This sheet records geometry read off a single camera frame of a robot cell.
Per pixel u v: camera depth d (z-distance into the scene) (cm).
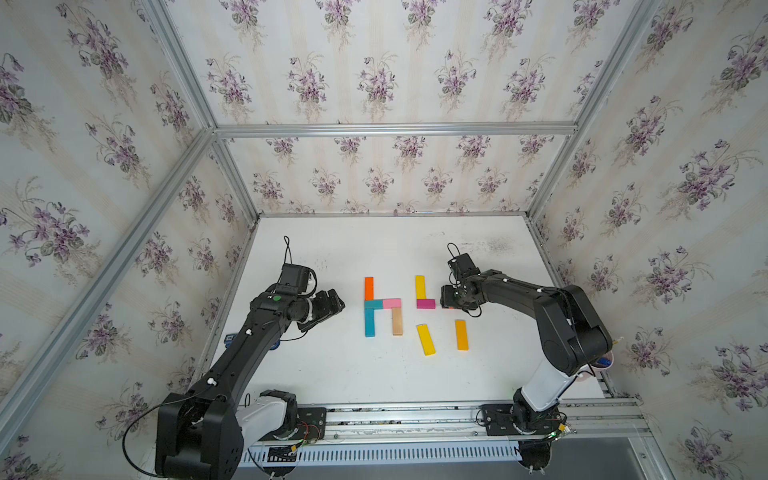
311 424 72
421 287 98
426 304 96
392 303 93
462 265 78
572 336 48
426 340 88
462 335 88
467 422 75
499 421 73
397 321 91
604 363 74
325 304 73
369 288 98
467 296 83
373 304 95
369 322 91
